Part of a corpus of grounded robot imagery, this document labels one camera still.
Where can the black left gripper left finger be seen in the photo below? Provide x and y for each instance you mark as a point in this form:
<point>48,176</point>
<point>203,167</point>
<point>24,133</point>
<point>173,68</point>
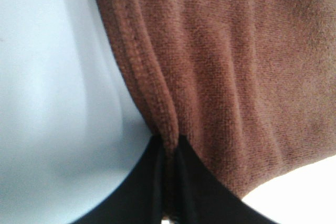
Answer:
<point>139,198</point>

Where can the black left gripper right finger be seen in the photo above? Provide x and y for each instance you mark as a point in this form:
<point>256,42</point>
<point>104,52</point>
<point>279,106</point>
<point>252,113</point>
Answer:
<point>201,198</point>

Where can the brown towel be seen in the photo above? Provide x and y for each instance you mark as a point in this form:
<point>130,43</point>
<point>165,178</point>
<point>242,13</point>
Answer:
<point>250,83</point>

